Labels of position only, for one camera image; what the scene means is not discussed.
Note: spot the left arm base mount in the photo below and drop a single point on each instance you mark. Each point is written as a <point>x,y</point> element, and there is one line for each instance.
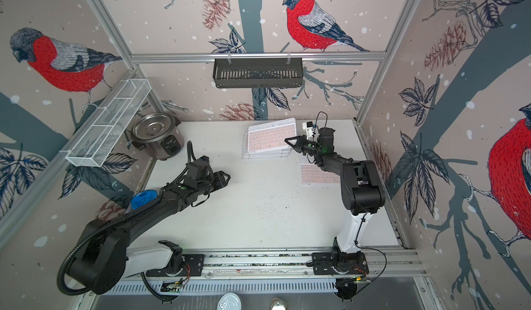
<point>180,264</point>

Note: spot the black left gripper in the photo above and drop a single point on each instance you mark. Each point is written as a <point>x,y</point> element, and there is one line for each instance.
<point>221,181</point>

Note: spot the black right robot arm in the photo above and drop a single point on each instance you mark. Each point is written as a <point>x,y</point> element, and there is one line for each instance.
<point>362,191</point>

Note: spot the aluminium mounting rail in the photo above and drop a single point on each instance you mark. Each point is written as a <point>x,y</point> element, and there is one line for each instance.
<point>386,262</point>

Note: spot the white wire mesh shelf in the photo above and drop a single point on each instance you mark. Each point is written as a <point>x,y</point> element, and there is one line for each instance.
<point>96,143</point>

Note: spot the white round lid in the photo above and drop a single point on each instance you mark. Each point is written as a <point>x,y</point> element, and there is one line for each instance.
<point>230,301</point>

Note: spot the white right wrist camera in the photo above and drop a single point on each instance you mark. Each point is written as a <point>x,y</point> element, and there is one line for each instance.
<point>310,129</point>

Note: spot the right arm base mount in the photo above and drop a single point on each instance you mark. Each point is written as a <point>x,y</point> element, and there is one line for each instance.
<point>336,262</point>

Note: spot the black hanging basket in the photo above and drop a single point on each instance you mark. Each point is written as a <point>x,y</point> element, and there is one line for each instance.
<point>258,73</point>

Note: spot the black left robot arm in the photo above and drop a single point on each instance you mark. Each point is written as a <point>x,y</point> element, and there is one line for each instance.
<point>101,257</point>

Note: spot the pink keyboard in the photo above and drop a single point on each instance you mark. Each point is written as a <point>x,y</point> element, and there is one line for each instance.
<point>312,175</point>
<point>270,136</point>
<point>262,155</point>

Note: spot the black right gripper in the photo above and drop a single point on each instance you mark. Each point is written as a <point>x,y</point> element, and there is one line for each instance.
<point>301,147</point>

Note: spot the silver rice cooker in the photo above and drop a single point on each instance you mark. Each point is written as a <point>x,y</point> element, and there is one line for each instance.
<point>158,134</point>

